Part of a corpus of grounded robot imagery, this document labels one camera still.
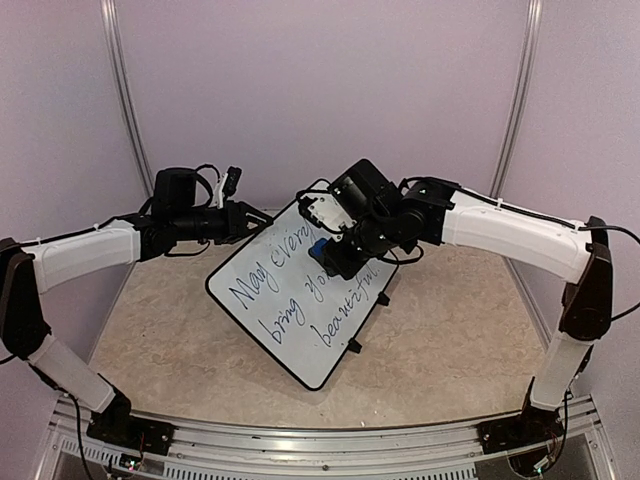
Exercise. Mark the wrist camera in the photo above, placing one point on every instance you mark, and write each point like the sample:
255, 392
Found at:
226, 186
323, 211

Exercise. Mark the left aluminium frame post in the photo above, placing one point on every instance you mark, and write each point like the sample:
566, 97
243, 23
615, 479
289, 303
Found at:
114, 44

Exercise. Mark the aluminium front rail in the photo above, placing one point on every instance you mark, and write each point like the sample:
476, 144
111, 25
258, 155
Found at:
452, 450

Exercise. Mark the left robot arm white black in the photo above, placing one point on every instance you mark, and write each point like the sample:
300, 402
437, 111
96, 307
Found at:
183, 207

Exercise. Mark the right aluminium frame post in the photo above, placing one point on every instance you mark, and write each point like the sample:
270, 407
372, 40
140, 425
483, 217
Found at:
519, 100

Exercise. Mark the white whiteboard black frame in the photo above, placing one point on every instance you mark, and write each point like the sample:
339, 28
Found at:
284, 301

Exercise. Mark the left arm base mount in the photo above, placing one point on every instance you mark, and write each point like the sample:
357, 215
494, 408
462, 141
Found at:
135, 432

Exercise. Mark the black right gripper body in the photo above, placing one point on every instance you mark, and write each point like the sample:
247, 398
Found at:
349, 264

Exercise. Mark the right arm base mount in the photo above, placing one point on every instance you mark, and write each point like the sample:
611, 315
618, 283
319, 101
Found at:
528, 427

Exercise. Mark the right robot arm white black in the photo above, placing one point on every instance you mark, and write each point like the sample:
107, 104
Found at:
373, 216

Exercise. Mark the aluminium frame post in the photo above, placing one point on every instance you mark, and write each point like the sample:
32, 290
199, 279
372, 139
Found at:
519, 100
114, 44

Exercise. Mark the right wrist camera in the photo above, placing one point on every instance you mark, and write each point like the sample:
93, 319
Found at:
323, 211

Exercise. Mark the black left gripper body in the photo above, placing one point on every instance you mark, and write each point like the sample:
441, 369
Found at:
230, 232

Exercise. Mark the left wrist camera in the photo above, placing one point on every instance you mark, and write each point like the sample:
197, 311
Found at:
226, 186

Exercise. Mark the blue whiteboard eraser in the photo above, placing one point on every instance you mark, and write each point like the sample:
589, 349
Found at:
316, 251

